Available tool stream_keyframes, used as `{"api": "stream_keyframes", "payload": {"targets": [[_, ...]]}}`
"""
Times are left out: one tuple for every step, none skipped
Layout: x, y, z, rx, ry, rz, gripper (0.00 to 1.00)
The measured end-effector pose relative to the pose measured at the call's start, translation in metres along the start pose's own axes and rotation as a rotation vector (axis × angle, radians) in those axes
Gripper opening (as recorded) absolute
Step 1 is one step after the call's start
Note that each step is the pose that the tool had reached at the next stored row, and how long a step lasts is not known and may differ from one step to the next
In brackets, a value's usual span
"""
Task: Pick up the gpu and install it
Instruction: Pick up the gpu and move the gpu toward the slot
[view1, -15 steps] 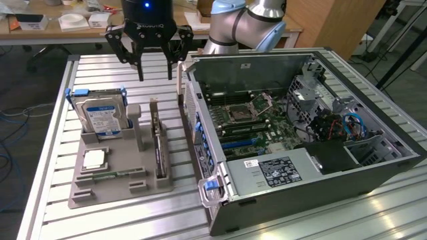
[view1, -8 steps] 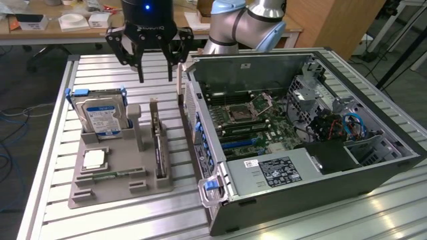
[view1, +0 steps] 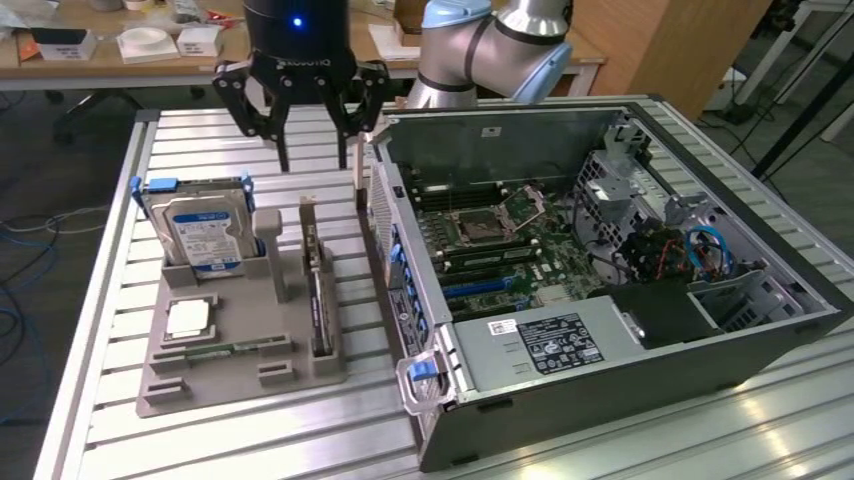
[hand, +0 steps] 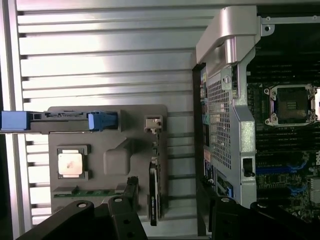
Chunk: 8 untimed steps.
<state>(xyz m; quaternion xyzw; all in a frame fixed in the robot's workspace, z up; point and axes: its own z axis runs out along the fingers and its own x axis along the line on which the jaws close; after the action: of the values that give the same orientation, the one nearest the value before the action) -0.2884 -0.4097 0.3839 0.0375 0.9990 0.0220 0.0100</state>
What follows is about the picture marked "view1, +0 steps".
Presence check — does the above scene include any black open PC case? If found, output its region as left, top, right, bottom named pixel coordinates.
left=351, top=94, right=854, bottom=474

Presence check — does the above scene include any green motherboard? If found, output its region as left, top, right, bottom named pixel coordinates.
left=406, top=174, right=602, bottom=324

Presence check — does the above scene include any expansion card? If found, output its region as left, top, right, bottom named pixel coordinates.
left=298, top=194, right=340, bottom=359

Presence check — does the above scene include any grey parts rack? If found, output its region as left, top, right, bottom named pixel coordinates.
left=136, top=207, right=348, bottom=419

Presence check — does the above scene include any silver CPU chip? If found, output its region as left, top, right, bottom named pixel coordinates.
left=166, top=302, right=215, bottom=341

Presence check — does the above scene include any wooden cabinet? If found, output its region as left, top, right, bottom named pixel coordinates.
left=586, top=0, right=779, bottom=121

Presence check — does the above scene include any grey open drive cage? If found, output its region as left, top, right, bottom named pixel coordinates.
left=686, top=264, right=809, bottom=331

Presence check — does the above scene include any white box with dark lid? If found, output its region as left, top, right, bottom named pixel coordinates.
left=32, top=27, right=99, bottom=61

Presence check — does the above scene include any white paper booklet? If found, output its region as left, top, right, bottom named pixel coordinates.
left=368, top=23, right=422, bottom=61

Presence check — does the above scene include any perforated metal disk bay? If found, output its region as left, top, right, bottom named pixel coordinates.
left=570, top=119, right=675, bottom=261

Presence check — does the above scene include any white round holder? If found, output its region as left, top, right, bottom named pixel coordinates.
left=116, top=27, right=182, bottom=64

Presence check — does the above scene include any hard disk with blue caddy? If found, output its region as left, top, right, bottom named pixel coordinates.
left=131, top=172, right=259, bottom=281

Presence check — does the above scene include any black office chair base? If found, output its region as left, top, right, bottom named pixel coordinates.
left=45, top=88, right=146, bottom=146

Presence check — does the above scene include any silver power supply unit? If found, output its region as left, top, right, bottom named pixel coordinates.
left=451, top=295, right=646, bottom=394

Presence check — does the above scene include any blue floor cable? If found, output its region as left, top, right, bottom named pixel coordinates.
left=0, top=234, right=62, bottom=426

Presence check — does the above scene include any white table frame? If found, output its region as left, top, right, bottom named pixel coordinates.
left=730, top=0, right=854, bottom=146

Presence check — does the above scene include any cardboard box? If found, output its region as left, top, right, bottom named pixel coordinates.
left=392, top=0, right=435, bottom=36

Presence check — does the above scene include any silver chipset heatsink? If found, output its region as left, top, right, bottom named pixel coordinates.
left=533, top=285, right=577, bottom=307

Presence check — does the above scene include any blue expansion slot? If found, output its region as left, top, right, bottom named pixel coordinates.
left=440, top=278, right=510, bottom=300

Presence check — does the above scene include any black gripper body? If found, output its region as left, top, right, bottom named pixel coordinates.
left=240, top=0, right=359, bottom=106

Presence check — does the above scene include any CPU socket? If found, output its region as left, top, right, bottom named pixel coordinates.
left=452, top=209, right=515, bottom=241

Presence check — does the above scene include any green bare RAM stick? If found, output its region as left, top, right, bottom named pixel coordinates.
left=183, top=335, right=286, bottom=359

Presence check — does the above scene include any blue wire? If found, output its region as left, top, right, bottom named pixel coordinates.
left=686, top=225, right=737, bottom=281

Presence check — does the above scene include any metal socket cover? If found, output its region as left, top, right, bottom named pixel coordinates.
left=499, top=184, right=555, bottom=236

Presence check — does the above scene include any small white box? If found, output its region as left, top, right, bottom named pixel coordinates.
left=176, top=25, right=226, bottom=57

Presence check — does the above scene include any RAM stick with white label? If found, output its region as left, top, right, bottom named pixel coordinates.
left=443, top=245, right=543, bottom=274

